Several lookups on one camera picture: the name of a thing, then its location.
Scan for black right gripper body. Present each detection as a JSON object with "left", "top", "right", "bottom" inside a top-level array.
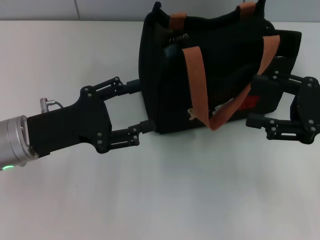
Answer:
[{"left": 290, "top": 76, "right": 320, "bottom": 145}]

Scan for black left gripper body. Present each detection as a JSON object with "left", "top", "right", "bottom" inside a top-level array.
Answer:
[{"left": 26, "top": 85, "right": 113, "bottom": 159}]

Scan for black food bag orange straps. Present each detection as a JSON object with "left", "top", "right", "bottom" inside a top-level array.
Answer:
[{"left": 138, "top": 0, "right": 303, "bottom": 135}]

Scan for left gripper connector cable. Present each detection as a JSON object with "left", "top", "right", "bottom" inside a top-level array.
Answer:
[{"left": 38, "top": 98, "right": 64, "bottom": 111}]

